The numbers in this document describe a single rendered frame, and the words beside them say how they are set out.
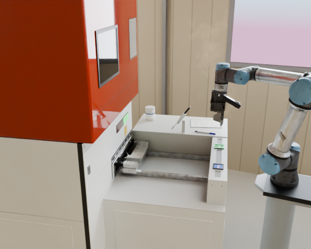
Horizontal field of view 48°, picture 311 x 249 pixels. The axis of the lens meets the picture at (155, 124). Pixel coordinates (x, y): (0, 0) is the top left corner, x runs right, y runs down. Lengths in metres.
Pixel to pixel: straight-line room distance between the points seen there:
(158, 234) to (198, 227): 0.22
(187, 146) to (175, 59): 1.62
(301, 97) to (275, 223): 0.80
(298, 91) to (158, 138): 1.01
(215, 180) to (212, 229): 0.26
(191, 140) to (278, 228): 0.73
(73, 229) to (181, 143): 0.92
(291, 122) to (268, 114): 1.91
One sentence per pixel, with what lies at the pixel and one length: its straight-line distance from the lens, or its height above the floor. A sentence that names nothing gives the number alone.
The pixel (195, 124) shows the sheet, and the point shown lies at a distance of 2.42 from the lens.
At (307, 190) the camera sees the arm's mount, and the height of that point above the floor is 0.85.
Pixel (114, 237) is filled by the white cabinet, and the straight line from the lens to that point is 2.00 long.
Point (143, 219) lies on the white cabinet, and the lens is 1.87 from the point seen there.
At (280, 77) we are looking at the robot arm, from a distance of 1.89.
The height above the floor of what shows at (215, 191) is 0.90.
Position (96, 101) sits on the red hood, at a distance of 1.50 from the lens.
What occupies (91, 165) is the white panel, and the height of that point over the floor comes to 1.08.
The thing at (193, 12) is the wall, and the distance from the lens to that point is 3.63.
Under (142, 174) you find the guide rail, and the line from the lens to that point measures 2.05.
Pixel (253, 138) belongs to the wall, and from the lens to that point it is 3.76.
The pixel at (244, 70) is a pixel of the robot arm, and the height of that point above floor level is 1.44.
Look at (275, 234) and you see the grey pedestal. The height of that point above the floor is 0.53.
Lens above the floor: 1.83
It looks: 21 degrees down
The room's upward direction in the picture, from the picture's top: straight up
